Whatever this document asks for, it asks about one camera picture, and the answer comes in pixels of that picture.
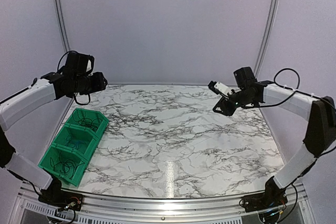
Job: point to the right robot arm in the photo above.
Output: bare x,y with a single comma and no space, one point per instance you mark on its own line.
290,112

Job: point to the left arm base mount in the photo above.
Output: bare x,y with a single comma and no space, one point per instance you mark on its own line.
64,200

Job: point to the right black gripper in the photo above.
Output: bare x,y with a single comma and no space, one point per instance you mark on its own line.
227,110

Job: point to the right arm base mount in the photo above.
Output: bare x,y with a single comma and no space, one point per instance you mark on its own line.
272,196

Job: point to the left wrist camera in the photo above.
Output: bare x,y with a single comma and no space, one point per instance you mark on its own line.
90,64

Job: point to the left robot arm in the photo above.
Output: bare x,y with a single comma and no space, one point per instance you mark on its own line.
76,76

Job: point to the front aluminium rail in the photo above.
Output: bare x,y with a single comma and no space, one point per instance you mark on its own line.
112,209

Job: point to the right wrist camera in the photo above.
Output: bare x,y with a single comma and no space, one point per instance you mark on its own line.
220,89

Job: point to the near green storage bin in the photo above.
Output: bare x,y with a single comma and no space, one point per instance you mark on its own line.
63,164

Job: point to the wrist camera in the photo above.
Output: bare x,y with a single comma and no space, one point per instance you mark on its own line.
220,89
90,64

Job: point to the green storage bin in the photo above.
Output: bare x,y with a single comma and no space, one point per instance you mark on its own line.
93,121
63,164
76,140

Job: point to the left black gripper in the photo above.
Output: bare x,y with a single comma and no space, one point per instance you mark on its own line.
98,83

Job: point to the far green storage bin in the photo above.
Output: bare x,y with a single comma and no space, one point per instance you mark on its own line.
93,121

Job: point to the middle green storage bin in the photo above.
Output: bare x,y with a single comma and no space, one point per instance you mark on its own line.
76,140

